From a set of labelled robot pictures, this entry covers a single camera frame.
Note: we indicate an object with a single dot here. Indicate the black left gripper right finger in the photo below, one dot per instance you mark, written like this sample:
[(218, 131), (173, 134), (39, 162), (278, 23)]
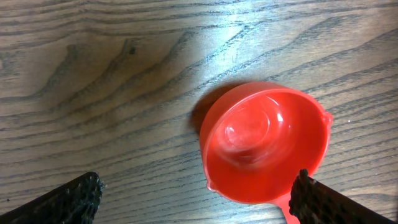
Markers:
[(313, 202)]

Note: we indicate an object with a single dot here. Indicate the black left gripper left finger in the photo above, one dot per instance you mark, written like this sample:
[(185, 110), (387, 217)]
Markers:
[(77, 201)]

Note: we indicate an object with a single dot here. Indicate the red measuring scoop blue handle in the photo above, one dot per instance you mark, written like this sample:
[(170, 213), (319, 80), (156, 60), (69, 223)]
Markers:
[(257, 137)]

